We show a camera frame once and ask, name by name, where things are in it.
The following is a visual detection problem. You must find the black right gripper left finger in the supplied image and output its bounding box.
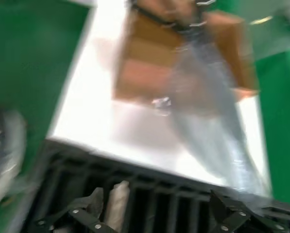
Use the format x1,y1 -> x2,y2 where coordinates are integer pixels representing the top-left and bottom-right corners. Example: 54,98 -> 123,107
25,188 -> 119,233

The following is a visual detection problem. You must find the brown open cardboard box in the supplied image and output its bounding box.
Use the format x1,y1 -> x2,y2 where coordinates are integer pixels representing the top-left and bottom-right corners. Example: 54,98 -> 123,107
112,0 -> 259,102

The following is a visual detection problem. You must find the black slotted plastic container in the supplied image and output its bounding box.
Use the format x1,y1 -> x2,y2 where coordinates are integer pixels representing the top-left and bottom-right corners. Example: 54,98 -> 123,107
20,139 -> 290,233

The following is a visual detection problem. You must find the clear grey antistatic bag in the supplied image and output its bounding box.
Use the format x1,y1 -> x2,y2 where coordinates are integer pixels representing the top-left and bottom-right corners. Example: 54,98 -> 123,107
154,36 -> 274,197

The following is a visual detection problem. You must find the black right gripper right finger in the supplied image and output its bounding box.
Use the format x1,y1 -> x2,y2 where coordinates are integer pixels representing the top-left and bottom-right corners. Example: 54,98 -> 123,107
209,189 -> 290,233

